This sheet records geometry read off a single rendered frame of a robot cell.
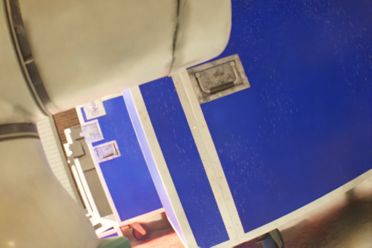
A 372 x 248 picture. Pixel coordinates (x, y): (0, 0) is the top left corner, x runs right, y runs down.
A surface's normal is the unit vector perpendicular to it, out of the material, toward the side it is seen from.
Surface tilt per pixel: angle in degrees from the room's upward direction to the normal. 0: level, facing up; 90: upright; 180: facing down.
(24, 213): 68
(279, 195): 90
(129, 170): 90
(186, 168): 90
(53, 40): 124
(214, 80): 90
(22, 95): 149
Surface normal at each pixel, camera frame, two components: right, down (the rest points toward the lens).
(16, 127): 0.87, -0.41
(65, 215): 0.74, -0.64
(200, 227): 0.09, -0.15
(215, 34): 0.38, 0.72
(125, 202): 0.35, -0.24
